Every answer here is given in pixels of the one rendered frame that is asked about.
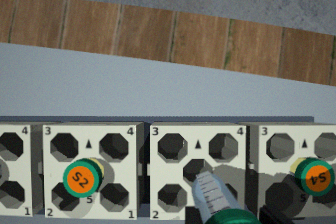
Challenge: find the grey table surface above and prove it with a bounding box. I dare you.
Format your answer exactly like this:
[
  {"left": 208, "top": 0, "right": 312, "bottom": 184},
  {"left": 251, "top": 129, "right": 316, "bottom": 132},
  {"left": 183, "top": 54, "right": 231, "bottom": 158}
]
[{"left": 0, "top": 42, "right": 336, "bottom": 224}]

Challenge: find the cream bucket adapter with holes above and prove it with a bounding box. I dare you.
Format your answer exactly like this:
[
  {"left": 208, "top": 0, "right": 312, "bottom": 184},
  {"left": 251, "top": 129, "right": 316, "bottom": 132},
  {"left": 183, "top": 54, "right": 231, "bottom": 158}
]
[{"left": 0, "top": 121, "right": 61, "bottom": 217}]

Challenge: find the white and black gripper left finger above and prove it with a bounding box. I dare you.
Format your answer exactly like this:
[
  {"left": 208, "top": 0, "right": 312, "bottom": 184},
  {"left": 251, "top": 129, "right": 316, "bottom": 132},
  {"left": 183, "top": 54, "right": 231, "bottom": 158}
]
[{"left": 185, "top": 206, "right": 203, "bottom": 224}]

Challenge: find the white bucket adapter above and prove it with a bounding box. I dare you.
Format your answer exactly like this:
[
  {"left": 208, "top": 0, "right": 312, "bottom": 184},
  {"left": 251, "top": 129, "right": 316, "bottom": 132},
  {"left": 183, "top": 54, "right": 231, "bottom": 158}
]
[
  {"left": 43, "top": 122, "right": 144, "bottom": 220},
  {"left": 238, "top": 122, "right": 336, "bottom": 219},
  {"left": 147, "top": 122, "right": 246, "bottom": 220}
]

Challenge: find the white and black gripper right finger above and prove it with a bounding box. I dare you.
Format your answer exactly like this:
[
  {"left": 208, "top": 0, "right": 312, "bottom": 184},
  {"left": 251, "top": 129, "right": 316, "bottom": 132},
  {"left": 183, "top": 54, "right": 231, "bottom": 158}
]
[{"left": 259, "top": 204, "right": 295, "bottom": 224}]

